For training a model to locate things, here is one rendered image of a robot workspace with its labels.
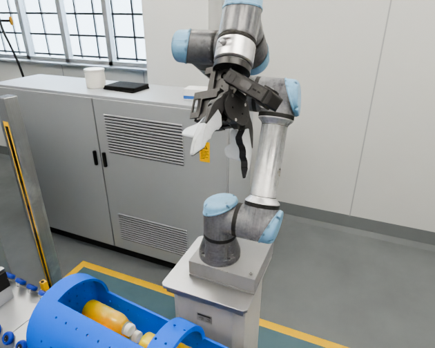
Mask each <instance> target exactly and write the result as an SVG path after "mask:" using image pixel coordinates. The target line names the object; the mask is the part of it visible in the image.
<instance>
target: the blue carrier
mask: <svg viewBox="0 0 435 348"><path fill-rule="evenodd" d="M92 299H95V300H98V301H100V302H101V303H103V304H105V305H108V306H109V307H112V308H114V309H115V310H118V311H120V312H122V313H123V314H124V315H125V316H126V317H127V318H128V319H129V320H130V321H131V322H132V323H133V324H134V325H135V326H136V329H137V330H138V331H141V332H142V333H143V335H144V334H145V333H147V332H152V333H154V334H155V336H154V337H153V339H152V340H151V341H150V343H149V344H148V346H147V348H176V347H177V346H178V345H179V344H180V343H181V342H182V343H184V344H185V345H187V346H189V347H192V348H228V347H226V346H224V345H222V344H220V343H218V342H216V341H214V340H211V339H210V338H207V337H205V333H204V330H203V328H201V326H199V325H196V324H194V323H192V322H190V321H188V320H185V319H183V318H174V319H172V320H169V319H168V318H165V317H163V316H161V315H159V314H157V313H155V312H152V311H150V310H148V309H146V308H144V307H142V306H139V305H138V304H135V303H134V302H131V301H130V300H127V299H125V298H123V297H121V296H119V295H117V294H115V293H112V292H110V291H109V290H108V287H107V286H106V284H105V283H104V282H102V281H101V280H99V279H97V278H94V277H92V276H91V275H88V274H85V273H75V274H72V275H69V276H66V277H65V278H63V279H61V280H60V281H58V282H57V283H55V284H54V285H53V286H52V287H51V288H49V290H47V292H46V293H45V294H44V295H43V296H42V298H41V299H40V301H39V302H38V303H37V305H36V307H35V308H34V310H33V312H32V315H31V317H30V319H29V322H28V326H27V331H26V343H27V346H28V348H144V347H142V346H140V345H139V343H135V342H133V341H131V340H129V339H127V338H125V337H123V336H121V335H120V334H118V333H116V332H114V331H112V330H111V329H109V328H107V327H105V326H103V325H101V324H99V323H98V322H95V321H94V320H92V319H90V318H88V317H86V316H84V315H83V314H82V310H83V308H84V305H85V304H86V303H87V302H88V301H89V300H92ZM143 335H142V336H143Z"/></svg>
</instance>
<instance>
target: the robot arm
mask: <svg viewBox="0 0 435 348"><path fill-rule="evenodd" d="M262 4H263V0H225V2H224V5H223V6H222V17H221V22H220V29H219V30H192V29H191V28H190V29H187V30H177V31H176V32H175V33H174V35H173V38H172V42H171V52H172V55H173V58H174V59H175V60H176V61H177V62H180V63H185V64H193V65H194V66H195V67H196V68H197V69H198V70H199V71H200V72H201V73H203V74H204V75H205V76H206V77H207V78H208V79H209V85H208V89H207V90H205V91H201V92H197V93H195V94H194V98H193V105H192V109H191V115H190V119H195V120H194V122H196V123H197V124H195V125H193V126H189V127H188V128H185V129H184V130H183V132H182V135H183V136H185V137H190V138H193V141H192V143H191V151H190V155H191V156H194V155H195V154H197V153H199V152H200V151H201V150H202V149H204V147H205V145H206V143H207V141H208V140H210V139H211V137H212V134H213V132H214V131H225V129H227V128H233V130H232V131H231V132H230V137H231V143H230V144H229V145H228V146H226V147H225V148H224V152H225V155H226V156H227V157H228V158H231V159H233V160H237V161H240V162H241V171H242V177H243V178H246V177H247V175H248V172H249V167H250V163H251V156H252V148H253V125H252V121H251V118H250V114H249V111H253V112H258V113H259V114H258V118H259V119H260V121H261V122H262V126H261V131H260V139H259V144H258V152H257V157H256V161H255V170H254V174H253V183H252V187H251V194H250V196H248V197H247V198H245V202H244V203H240V202H238V199H237V197H236V196H234V195H233V194H230V193H218V194H215V195H212V196H211V197H208V198H207V199H206V200H205V202H204V210H203V216H204V236H203V238H202V241H201V244H200V247H199V257H200V259H201V261H203V262H204V263H205V264H207V265H209V266H212V267H228V266H231V265H232V264H235V263H236V262H237V261H238V260H239V259H240V245H239V243H238V239H237V237H238V238H243V239H246V240H252V241H255V242H258V243H265V244H271V243H273V242H274V240H275V239H276V237H277V234H278V231H279V229H280V225H281V223H282V219H283V214H284V213H283V211H281V210H279V209H280V203H279V202H278V201H277V199H276V197H277V192H278V185H279V179H280V171H281V167H282V159H283V155H284V146H285V142H286V137H287V129H288V126H289V125H290V124H292V123H293V121H294V117H298V116H299V115H300V109H301V88H300V83H299V81H298V80H296V79H287V78H286V77H285V78H278V77H259V76H251V75H258V74H260V73H261V72H263V71H264V70H265V69H266V67H267V66H268V64H269V46H268V44H267V42H266V39H265V35H264V29H263V26H262V22H261V14H262V11H263V7H262ZM195 100H198V103H197V109H196V113H194V112H193V111H194V107H195Z"/></svg>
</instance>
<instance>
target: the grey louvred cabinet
mask: <svg viewBox="0 0 435 348"><path fill-rule="evenodd" d="M148 86H149V88H148V89H146V90H141V91H138V92H136V93H126V92H121V91H116V90H106V89H104V88H98V89H90V88H87V87H86V78H79V77H65V76H57V75H42V74H38V75H31V76H27V77H21V78H17V79H11V80H7V81H0V96H1V95H7V94H9V95H16V96H17V98H18V101H19V106H20V109H21V114H22V117H23V122H24V126H25V129H26V134H27V137H28V142H29V145H30V150H31V153H32V158H33V162H34V165H35V170H36V173H37V178H38V181H39V186H40V189H41V194H42V198H43V203H44V206H45V210H46V215H47V218H48V223H49V226H50V231H51V232H53V233H57V234H60V235H64V236H66V237H69V238H73V239H76V240H80V241H82V242H87V243H89V244H94V245H96V246H99V247H103V248H105V249H110V250H112V251H116V252H119V253H123V254H126V255H130V256H133V257H135V258H139V259H142V260H146V261H149V262H153V263H155V264H160V265H162V266H165V267H169V268H172V269H173V268H174V267H175V265H176V264H177V263H178V262H179V261H180V259H181V258H182V256H183V255H184V254H185V253H186V252H187V251H188V249H189V248H190V247H191V245H192V244H193V243H194V241H196V239H197V238H198V237H200V236H204V216H203V210H204V202H205V200H206V199H207V198H208V197H211V196H212V195H215V194H218V193H230V194H233V195H234V196H236V197H237V199H238V202H240V203H244V202H245V198H247V197H248V196H249V193H250V177H251V163H250V167H249V172H248V175H247V177H246V178H243V177H242V171H241V162H240V161H237V160H235V159H231V158H228V157H227V156H226V155H225V152H224V148H225V147H226V146H228V145H229V144H230V143H231V137H230V132H231V131H232V130H233V128H227V129H225V130H223V131H214V132H213V134H212V137H211V139H210V140H208V141H207V143H206V145H205V147H204V149H202V150H201V151H200V152H199V153H197V154H195V155H194V156H191V155H190V151H191V143H192V141H193V138H190V137H185V136H183V135H182V132H183V130H184V129H185V128H188V127H189V126H193V125H195V124H197V123H196V122H194V120H195V119H190V115H191V109H192V105H193V100H184V88H185V87H177V86H163V85H155V84H149V85H148ZM0 122H1V117H0ZM1 127H2V130H3V134H4V137H5V140H6V144H7V147H8V142H7V139H6V135H5V132H4V129H3V124H2V122H1ZM8 152H9V155H10V159H11V162H12V167H13V169H14V174H15V177H16V180H17V184H18V187H19V182H18V179H17V174H16V172H15V168H14V164H13V161H12V157H11V154H10V149H9V147H8ZM19 192H20V194H21V189H20V187H19ZM21 199H22V202H23V206H24V209H25V212H26V207H25V204H24V201H23V197H22V194H21ZM26 216H27V219H28V214H27V212H26ZM28 220H29V219H28Z"/></svg>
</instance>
